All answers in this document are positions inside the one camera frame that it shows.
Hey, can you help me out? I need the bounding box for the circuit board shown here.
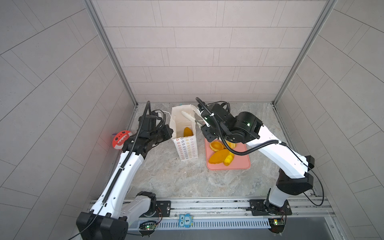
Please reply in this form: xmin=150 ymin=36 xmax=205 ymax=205
xmin=268 ymin=218 xmax=286 ymax=234
xmin=139 ymin=221 xmax=158 ymax=231

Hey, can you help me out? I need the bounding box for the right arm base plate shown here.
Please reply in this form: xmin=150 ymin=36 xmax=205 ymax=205
xmin=247 ymin=200 xmax=292 ymax=216

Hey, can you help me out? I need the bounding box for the right circuit board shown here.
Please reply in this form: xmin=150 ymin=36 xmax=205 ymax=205
xmin=268 ymin=218 xmax=286 ymax=234

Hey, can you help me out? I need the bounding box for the small yellow fake bread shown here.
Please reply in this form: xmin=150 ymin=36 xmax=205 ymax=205
xmin=223 ymin=153 xmax=235 ymax=166

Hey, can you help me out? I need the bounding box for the long baguette fake bread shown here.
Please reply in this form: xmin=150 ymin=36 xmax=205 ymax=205
xmin=183 ymin=127 xmax=194 ymax=138

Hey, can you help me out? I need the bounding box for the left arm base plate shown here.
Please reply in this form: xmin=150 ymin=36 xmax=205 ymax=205
xmin=151 ymin=201 xmax=172 ymax=218

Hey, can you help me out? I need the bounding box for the white printed paper bag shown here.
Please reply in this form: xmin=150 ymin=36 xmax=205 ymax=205
xmin=170 ymin=105 xmax=198 ymax=161

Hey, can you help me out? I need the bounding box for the red shark plush toy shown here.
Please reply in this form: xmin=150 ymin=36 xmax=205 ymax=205
xmin=112 ymin=130 xmax=133 ymax=150

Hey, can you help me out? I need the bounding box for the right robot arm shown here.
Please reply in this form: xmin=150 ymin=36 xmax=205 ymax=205
xmin=181 ymin=100 xmax=315 ymax=216

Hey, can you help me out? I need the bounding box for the orange tart fake bread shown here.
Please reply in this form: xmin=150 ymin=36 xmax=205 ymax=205
xmin=210 ymin=141 xmax=225 ymax=152

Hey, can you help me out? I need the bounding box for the pink plastic tray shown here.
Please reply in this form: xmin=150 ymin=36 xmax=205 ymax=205
xmin=205 ymin=140 xmax=251 ymax=171

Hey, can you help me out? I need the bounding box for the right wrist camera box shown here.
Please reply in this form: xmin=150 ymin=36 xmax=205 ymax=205
xmin=201 ymin=111 xmax=212 ymax=127

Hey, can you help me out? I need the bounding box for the aluminium mounting rail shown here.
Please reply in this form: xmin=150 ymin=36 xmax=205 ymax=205
xmin=128 ymin=196 xmax=337 ymax=235

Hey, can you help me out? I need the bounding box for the orange oval fake bread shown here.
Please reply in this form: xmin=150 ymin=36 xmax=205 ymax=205
xmin=209 ymin=149 xmax=231 ymax=164

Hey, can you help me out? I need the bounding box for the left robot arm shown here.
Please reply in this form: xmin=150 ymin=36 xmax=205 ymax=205
xmin=76 ymin=110 xmax=173 ymax=240

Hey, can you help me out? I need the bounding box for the left circuit board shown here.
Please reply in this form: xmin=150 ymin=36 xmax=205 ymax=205
xmin=139 ymin=221 xmax=158 ymax=231

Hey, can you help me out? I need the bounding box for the blue owl number tag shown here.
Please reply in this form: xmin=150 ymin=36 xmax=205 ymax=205
xmin=179 ymin=214 xmax=194 ymax=228

